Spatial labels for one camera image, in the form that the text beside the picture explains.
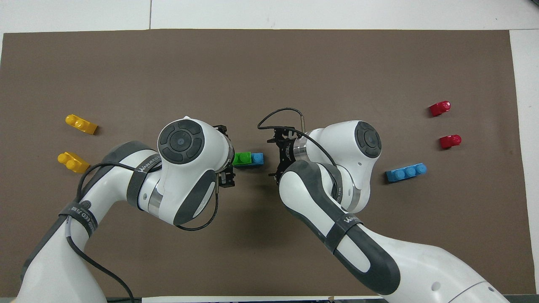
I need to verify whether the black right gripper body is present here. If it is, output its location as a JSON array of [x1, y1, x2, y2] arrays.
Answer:
[[279, 137, 297, 169]]

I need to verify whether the blue three-stud block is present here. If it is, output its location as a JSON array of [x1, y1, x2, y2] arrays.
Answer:
[[235, 152, 264, 168], [386, 162, 427, 183]]

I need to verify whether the yellow two-stud block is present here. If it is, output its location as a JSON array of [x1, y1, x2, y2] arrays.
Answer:
[[67, 114, 98, 135], [57, 151, 91, 174]]

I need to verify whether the red one-stud block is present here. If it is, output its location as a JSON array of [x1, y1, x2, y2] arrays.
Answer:
[[429, 101, 451, 117], [440, 135, 462, 150]]

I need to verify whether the brown table mat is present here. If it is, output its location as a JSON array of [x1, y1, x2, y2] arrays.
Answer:
[[0, 29, 537, 297]]

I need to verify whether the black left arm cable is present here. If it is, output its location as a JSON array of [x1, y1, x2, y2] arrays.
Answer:
[[65, 162, 221, 303]]

